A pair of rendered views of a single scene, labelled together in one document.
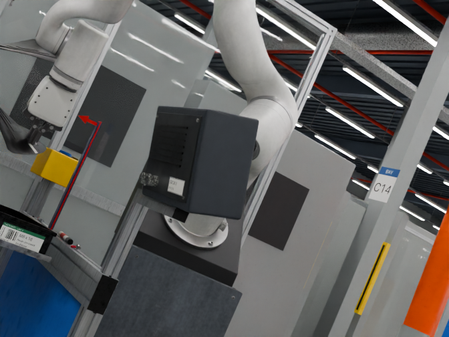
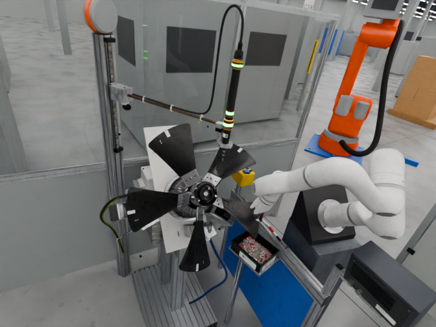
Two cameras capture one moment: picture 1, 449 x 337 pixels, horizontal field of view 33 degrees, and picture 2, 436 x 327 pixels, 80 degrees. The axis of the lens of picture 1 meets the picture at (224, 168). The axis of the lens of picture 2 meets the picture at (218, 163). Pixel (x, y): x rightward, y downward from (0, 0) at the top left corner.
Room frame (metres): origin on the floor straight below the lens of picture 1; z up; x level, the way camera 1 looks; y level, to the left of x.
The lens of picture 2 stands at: (0.91, 0.82, 1.97)
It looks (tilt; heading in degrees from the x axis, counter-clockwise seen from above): 30 degrees down; 354
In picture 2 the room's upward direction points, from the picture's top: 8 degrees clockwise
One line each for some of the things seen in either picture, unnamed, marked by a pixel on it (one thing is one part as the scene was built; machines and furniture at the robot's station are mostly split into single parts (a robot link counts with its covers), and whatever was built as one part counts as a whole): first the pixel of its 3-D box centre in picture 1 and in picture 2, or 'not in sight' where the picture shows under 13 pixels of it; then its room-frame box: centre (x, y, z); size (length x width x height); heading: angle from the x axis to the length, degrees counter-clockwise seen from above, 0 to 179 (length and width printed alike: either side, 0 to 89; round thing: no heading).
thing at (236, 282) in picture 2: not in sight; (234, 289); (1.95, 0.48, 0.40); 0.03 x 0.03 x 0.80; 40
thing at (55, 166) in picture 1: (54, 168); (241, 174); (2.39, 0.48, 1.02); 0.16 x 0.10 x 0.11; 25
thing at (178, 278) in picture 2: not in sight; (178, 273); (2.01, 0.85, 0.46); 0.09 x 0.04 x 0.91; 115
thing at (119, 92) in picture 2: not in sight; (121, 93); (2.29, 1.23, 1.53); 0.10 x 0.07 x 0.08; 60
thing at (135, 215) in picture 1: (127, 233); (331, 280); (1.65, 0.13, 0.96); 0.03 x 0.03 x 0.20; 25
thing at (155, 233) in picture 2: not in sight; (155, 222); (2.18, 1.03, 0.73); 0.15 x 0.09 x 0.22; 25
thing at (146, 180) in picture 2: not in sight; (150, 178); (2.42, 1.10, 0.92); 0.17 x 0.16 x 0.11; 25
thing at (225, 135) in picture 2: not in sight; (231, 101); (1.97, 0.68, 1.65); 0.04 x 0.04 x 0.46
